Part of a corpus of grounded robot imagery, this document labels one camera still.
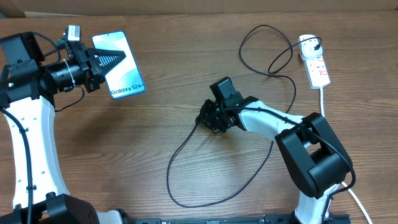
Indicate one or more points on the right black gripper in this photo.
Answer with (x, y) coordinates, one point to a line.
(206, 119)

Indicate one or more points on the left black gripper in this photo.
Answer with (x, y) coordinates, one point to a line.
(90, 58)

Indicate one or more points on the blue Galaxy smartphone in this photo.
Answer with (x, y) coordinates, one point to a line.
(125, 78)

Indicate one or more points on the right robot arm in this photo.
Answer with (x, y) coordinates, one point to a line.
(315, 158)

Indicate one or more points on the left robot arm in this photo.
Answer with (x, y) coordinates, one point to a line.
(28, 87)

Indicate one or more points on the white charger plug adapter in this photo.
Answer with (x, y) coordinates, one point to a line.
(310, 47)

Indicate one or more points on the white power strip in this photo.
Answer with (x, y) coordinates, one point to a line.
(317, 73)

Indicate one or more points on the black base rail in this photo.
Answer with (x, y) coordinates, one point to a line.
(267, 219)

